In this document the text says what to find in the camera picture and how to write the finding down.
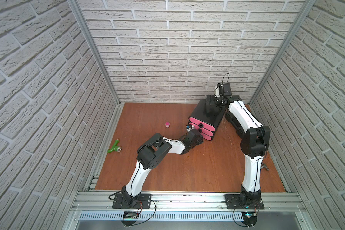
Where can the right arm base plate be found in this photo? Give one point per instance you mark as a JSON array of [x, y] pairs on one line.
[[237, 201]]

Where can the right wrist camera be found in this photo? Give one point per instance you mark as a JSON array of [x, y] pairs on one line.
[[222, 90]]

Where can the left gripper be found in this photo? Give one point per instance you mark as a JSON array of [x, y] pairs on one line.
[[194, 135]]

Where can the black plastic tool case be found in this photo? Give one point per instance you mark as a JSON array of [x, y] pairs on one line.
[[239, 124]]

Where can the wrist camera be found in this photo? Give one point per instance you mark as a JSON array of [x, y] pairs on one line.
[[222, 90], [189, 128]]

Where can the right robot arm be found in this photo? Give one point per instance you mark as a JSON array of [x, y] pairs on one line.
[[254, 144]]

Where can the aluminium front rail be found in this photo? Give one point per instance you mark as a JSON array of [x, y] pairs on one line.
[[191, 201]]

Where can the right controller box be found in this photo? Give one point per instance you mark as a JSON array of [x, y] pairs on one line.
[[249, 219]]

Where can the green flashlight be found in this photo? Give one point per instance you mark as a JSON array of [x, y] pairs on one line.
[[115, 147]]

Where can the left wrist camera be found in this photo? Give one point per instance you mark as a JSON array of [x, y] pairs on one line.
[[189, 128]]

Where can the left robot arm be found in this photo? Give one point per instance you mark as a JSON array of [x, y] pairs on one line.
[[150, 155]]

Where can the controller box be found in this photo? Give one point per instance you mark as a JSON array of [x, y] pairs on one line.
[[130, 215], [249, 219]]

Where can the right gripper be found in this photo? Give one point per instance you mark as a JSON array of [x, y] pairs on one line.
[[212, 102]]

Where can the black handled hammer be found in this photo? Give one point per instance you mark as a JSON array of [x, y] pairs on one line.
[[264, 166]]

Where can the pink top drawer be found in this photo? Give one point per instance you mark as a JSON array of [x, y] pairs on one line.
[[202, 124]]

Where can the left controller box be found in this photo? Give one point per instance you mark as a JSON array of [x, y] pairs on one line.
[[130, 215]]

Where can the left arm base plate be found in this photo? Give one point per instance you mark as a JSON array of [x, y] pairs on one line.
[[142, 201]]

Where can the black drawer cabinet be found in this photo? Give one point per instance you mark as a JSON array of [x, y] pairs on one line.
[[212, 119]]

